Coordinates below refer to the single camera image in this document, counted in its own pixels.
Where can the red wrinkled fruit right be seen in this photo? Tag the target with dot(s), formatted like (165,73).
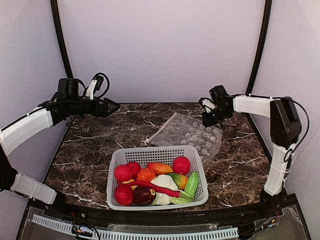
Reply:
(181,165)

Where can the black frame post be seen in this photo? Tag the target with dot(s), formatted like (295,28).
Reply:
(60,38)
(260,46)

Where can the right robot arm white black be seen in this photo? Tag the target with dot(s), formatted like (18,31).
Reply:
(285,129)

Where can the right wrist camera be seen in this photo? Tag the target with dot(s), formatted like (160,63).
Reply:
(207,104)

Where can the right black frame post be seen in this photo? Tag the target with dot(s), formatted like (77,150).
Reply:
(260,46)

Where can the red wrinkled fruit front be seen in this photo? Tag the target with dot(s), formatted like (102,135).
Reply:
(124,195)

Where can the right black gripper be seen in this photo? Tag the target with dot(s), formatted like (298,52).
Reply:
(209,117)

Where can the clear zip top bag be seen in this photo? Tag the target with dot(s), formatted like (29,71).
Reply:
(182,129)

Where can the orange pumpkin toy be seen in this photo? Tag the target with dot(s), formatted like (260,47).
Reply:
(146,174)

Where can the green orange mango toy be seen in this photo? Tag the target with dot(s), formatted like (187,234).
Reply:
(179,179)

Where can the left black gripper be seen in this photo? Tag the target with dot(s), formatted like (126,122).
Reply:
(103,107)

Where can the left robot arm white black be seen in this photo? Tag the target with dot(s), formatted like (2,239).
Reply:
(65,103)

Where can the red wrinkled fruit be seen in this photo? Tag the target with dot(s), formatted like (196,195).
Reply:
(123,173)
(124,195)
(181,165)

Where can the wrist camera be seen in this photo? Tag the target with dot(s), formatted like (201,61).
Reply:
(207,104)
(94,86)

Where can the orange yellow mango toy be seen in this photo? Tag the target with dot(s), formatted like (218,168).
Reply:
(160,168)

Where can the left black frame post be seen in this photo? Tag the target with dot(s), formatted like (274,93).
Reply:
(60,38)

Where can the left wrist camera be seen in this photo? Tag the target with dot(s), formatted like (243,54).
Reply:
(94,86)

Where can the red wrinkled fruit left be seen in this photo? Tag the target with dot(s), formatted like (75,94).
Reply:
(123,173)

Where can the black front rail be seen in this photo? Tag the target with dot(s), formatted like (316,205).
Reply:
(243,216)

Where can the red chili pepper toy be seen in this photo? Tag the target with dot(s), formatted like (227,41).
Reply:
(159,189)

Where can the white perforated plastic basket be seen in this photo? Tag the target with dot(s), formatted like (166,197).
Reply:
(166,154)

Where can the red tomato fruit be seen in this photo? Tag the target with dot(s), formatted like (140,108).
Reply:
(135,168)

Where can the white slotted cable duct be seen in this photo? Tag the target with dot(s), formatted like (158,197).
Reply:
(138,232)

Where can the white cauliflower toy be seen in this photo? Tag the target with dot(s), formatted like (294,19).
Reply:
(167,182)

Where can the green bitter gourd toy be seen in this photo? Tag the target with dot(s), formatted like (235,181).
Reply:
(192,184)

